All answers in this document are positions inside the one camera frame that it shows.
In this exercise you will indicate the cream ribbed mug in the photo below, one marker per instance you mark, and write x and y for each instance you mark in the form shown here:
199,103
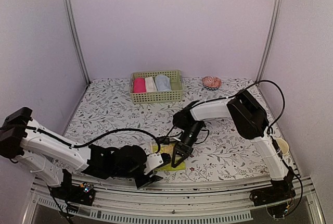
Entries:
284,146

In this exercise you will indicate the cream rolled towel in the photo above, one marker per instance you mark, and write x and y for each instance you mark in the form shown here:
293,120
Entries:
150,85

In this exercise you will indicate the blue patterned bowl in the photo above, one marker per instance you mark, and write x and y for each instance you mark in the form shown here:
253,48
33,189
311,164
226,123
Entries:
211,88

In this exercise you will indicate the pink rolled towel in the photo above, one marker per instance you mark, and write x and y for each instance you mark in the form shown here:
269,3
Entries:
139,85

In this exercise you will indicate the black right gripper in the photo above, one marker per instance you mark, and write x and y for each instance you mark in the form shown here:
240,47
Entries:
178,149

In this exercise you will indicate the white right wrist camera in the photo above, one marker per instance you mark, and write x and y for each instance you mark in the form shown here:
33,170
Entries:
166,140

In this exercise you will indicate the green perforated plastic basket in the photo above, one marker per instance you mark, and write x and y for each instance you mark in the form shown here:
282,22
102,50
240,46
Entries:
175,95

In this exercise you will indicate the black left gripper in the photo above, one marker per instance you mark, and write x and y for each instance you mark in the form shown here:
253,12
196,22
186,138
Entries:
148,181

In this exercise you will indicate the aluminium front rail base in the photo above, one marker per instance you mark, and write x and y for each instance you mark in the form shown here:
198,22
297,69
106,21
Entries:
119,201

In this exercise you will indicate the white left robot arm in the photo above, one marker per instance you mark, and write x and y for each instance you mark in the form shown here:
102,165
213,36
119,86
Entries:
26,141

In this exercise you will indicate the aluminium frame post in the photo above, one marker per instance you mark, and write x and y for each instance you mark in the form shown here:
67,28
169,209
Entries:
269,39
76,40

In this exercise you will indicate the left aluminium frame post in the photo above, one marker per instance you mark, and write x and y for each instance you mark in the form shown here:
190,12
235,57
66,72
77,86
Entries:
76,40

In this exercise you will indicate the light blue towel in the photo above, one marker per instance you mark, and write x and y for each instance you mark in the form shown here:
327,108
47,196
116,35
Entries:
163,83

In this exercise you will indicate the right aluminium frame post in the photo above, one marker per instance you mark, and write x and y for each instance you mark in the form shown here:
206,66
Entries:
269,39

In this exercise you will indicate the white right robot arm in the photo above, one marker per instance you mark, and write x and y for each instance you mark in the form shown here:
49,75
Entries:
250,120

